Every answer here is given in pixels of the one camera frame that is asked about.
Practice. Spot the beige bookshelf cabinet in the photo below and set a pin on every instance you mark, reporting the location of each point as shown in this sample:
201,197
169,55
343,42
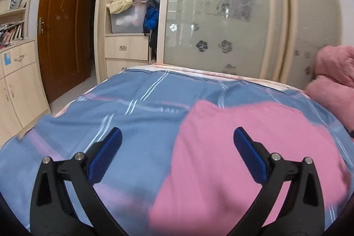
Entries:
19,92

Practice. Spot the frosted glass sliding door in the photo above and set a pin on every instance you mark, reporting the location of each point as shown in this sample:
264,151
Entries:
312,12
221,31

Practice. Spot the beige wardrobe drawer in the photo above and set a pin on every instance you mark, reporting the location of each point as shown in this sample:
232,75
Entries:
121,67
127,46

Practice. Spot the clear plastic storage box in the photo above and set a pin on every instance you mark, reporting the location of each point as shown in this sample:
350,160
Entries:
127,21

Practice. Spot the brown wooden door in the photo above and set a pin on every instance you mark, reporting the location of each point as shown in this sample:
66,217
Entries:
63,31

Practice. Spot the pink and white jacket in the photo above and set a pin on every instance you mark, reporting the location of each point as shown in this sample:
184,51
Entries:
221,147

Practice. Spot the blue striped bed sheet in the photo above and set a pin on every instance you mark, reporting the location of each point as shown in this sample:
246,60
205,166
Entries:
124,103

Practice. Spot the blue cloth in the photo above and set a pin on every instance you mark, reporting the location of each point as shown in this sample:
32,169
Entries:
151,20

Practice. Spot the pink fluffy blanket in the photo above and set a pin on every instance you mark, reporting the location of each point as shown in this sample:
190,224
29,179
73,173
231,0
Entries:
332,73

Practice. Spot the beige wardrobe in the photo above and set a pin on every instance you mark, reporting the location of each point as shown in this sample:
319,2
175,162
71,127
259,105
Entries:
101,17

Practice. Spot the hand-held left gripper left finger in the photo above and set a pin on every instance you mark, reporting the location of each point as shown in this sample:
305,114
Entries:
106,151

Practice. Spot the yellow checked cloth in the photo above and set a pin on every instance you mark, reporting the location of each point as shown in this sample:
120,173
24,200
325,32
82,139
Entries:
120,3

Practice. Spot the row of books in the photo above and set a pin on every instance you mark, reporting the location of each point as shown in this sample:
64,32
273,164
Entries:
11,34

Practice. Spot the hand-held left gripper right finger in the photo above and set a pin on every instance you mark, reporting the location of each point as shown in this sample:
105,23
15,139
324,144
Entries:
250,153

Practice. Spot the small picture frame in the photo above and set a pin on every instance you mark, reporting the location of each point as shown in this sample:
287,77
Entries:
14,2

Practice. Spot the blue sticker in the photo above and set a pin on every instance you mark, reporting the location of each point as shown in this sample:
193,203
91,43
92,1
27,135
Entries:
7,59

